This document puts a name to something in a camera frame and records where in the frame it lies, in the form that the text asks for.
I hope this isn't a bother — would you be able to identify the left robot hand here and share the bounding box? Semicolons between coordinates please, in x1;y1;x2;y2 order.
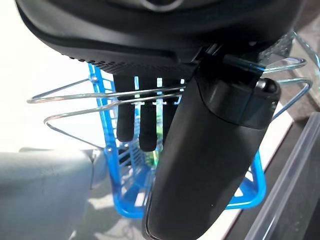
14;0;310;240

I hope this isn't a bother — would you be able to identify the blue plastic shopping basket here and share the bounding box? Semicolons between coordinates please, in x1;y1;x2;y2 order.
87;62;267;220

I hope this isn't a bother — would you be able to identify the silver left robot leg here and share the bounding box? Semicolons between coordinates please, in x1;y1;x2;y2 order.
0;146;112;240

